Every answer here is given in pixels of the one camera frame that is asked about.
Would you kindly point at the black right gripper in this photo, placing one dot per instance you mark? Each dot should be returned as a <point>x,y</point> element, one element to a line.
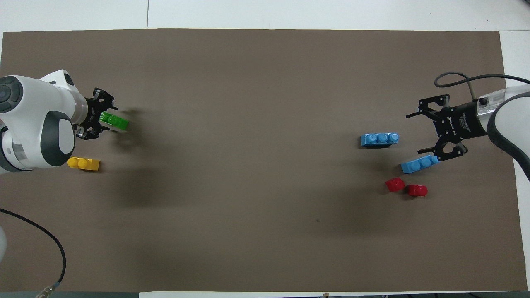
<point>461,122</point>

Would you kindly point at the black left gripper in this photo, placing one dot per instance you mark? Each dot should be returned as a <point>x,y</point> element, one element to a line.
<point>93,114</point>

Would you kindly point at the green two-stud block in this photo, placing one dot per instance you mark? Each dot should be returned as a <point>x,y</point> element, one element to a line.
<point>116,121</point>

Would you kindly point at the blue three-stud block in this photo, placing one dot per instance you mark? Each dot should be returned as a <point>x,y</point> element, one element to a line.
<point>416,165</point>
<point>379,140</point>

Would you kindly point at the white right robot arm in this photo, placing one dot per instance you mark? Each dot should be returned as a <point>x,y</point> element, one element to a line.
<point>507,120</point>

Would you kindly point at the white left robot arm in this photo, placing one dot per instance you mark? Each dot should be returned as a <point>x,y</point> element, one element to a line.
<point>37,120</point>

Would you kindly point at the yellow two-stud block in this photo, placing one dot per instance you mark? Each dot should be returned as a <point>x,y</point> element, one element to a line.
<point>85,164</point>

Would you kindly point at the small red block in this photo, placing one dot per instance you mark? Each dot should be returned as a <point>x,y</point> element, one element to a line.
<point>417,191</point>
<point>395,185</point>

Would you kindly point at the brown table mat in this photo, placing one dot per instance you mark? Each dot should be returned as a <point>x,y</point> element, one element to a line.
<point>265,165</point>

